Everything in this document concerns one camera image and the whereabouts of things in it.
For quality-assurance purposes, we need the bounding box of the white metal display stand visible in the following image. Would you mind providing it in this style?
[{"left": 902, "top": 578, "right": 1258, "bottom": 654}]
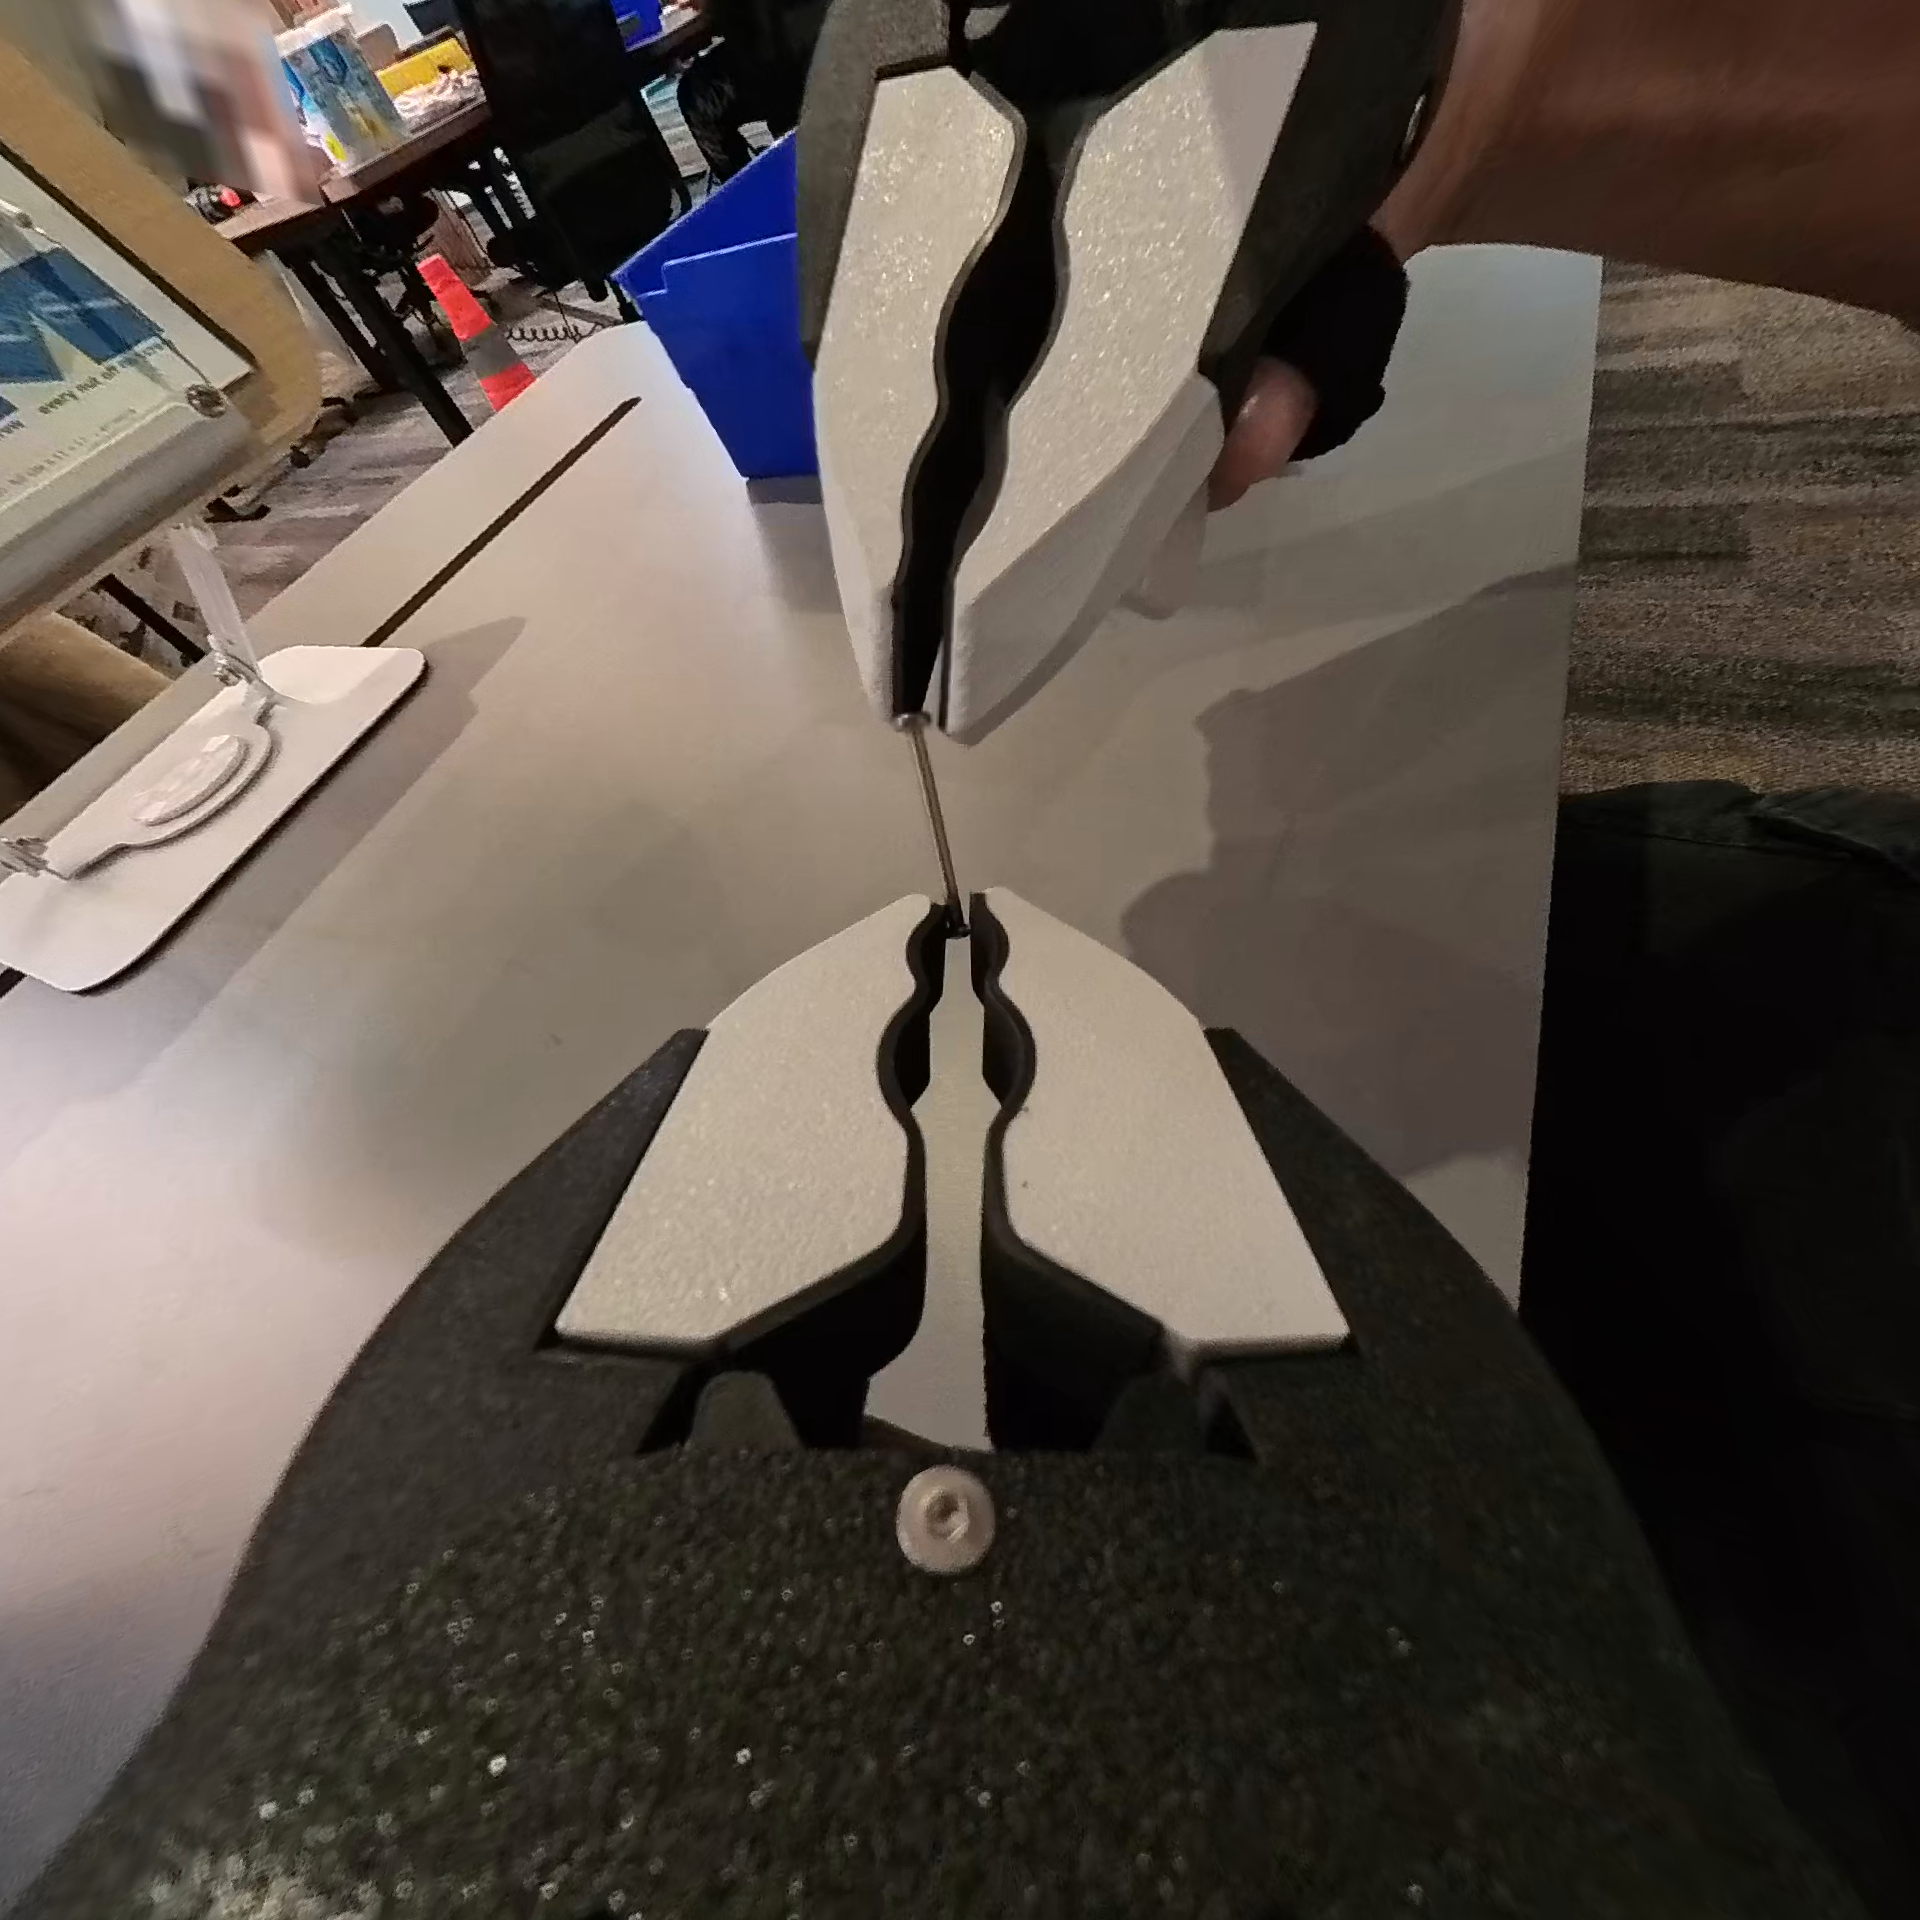
[{"left": 0, "top": 382, "right": 429, "bottom": 994}]

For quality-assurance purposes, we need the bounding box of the wooden office desk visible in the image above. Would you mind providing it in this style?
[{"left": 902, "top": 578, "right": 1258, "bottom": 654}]
[{"left": 218, "top": 89, "right": 506, "bottom": 443}]

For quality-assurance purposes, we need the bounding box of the brown cloth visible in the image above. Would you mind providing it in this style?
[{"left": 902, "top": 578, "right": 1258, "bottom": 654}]
[{"left": 0, "top": 615, "right": 173, "bottom": 812}]

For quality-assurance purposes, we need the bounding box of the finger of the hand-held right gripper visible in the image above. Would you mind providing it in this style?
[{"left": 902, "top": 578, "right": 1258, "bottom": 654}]
[
  {"left": 809, "top": 65, "right": 1037, "bottom": 726},
  {"left": 945, "top": 18, "right": 1321, "bottom": 745}
]

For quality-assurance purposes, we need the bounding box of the orange traffic cone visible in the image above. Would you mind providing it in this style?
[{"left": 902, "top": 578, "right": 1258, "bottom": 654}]
[{"left": 417, "top": 251, "right": 540, "bottom": 414}]

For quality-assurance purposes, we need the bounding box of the printed instruction sheet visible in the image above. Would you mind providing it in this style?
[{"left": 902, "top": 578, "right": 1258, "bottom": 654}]
[{"left": 0, "top": 159, "right": 250, "bottom": 512}]

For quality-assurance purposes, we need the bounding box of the blue plastic shelf bin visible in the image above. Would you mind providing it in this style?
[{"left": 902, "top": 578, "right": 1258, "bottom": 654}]
[{"left": 612, "top": 128, "right": 825, "bottom": 483}]

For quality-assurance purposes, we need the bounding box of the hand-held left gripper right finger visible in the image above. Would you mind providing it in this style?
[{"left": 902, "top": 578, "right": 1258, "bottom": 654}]
[{"left": 966, "top": 887, "right": 1354, "bottom": 1449}]

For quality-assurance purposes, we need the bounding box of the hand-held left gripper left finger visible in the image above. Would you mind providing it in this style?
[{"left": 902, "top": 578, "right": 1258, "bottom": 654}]
[{"left": 551, "top": 892, "right": 945, "bottom": 1449}]

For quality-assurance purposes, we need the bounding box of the person's right hand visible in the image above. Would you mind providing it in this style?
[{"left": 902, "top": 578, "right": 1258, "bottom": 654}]
[{"left": 1209, "top": 0, "right": 1641, "bottom": 508}]

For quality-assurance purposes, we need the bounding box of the white blue package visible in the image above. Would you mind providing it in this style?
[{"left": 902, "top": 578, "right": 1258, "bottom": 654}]
[{"left": 277, "top": 18, "right": 409, "bottom": 164}]

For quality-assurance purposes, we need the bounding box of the long metal bolt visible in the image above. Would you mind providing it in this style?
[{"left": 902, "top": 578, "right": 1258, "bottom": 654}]
[{"left": 894, "top": 712, "right": 969, "bottom": 924}]

